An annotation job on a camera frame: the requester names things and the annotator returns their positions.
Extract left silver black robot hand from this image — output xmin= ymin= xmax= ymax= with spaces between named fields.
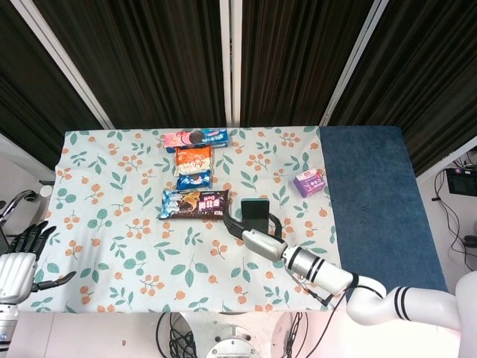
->
xmin=0 ymin=220 xmax=78 ymax=304

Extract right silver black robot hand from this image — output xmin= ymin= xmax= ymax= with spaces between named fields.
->
xmin=222 ymin=210 xmax=288 ymax=262

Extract black smartphone with teal edge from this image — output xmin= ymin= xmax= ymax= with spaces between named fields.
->
xmin=240 ymin=198 xmax=270 ymax=233

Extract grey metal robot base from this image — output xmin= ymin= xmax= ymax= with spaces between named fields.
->
xmin=204 ymin=323 xmax=262 ymax=358

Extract brown chocolate snack packet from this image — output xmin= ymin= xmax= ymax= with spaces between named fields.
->
xmin=156 ymin=189 xmax=233 ymax=221

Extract purple tissue pack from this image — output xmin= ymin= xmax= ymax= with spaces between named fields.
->
xmin=292 ymin=167 xmax=326 ymax=198

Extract blue Oreo packet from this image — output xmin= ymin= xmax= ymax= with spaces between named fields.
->
xmin=175 ymin=169 xmax=213 ymax=191

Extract orange snack packet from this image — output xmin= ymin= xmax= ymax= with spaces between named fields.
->
xmin=174 ymin=145 xmax=213 ymax=177

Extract floral white tablecloth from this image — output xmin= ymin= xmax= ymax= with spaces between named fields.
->
xmin=16 ymin=125 xmax=350 ymax=314

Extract pink and blue Oreo box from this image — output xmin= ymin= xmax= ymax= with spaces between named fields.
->
xmin=163 ymin=128 xmax=230 ymax=153

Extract blue fabric table cover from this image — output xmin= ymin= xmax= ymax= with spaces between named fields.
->
xmin=319 ymin=125 xmax=448 ymax=309

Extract dark pleated curtain panel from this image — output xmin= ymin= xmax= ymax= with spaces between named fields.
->
xmin=329 ymin=0 xmax=477 ymax=176
xmin=0 ymin=0 xmax=104 ymax=169
xmin=33 ymin=0 xmax=230 ymax=130
xmin=240 ymin=0 xmax=373 ymax=128

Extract chrome chair frame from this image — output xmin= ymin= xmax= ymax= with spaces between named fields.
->
xmin=0 ymin=189 xmax=38 ymax=227

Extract black cable bundle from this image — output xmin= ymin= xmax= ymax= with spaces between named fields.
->
xmin=155 ymin=312 xmax=198 ymax=358
xmin=285 ymin=312 xmax=310 ymax=358

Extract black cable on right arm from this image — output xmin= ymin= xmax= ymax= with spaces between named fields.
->
xmin=297 ymin=274 xmax=385 ymax=358

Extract white upright frame post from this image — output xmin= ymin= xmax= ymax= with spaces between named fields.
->
xmin=218 ymin=0 xmax=243 ymax=128

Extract black floor cables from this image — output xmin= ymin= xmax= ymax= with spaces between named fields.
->
xmin=432 ymin=169 xmax=477 ymax=269

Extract white slanted frame post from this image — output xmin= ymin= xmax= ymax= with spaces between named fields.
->
xmin=9 ymin=0 xmax=115 ymax=130
xmin=319 ymin=0 xmax=391 ymax=127

